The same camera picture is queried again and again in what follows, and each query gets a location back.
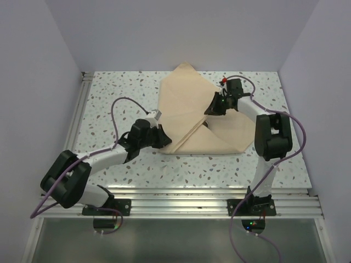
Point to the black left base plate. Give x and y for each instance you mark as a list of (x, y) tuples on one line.
[(111, 207)]

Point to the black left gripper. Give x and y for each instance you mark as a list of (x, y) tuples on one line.
[(163, 139)]

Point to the beige cloth mat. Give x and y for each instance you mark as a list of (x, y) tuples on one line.
[(183, 98)]

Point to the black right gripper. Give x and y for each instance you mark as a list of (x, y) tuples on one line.
[(214, 109)]

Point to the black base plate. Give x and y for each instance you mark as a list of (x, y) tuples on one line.
[(111, 207), (255, 207)]

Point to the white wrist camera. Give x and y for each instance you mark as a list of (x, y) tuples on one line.
[(223, 85), (154, 115)]

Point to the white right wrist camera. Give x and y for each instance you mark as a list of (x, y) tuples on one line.
[(223, 85)]

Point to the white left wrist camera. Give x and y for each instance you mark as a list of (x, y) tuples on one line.
[(154, 115)]

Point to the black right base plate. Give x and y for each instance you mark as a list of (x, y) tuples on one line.
[(255, 207)]

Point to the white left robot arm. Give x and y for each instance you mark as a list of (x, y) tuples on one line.
[(67, 179)]

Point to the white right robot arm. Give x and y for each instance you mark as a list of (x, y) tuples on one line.
[(272, 136)]

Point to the aluminium rail frame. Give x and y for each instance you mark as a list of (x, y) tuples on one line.
[(173, 186)]

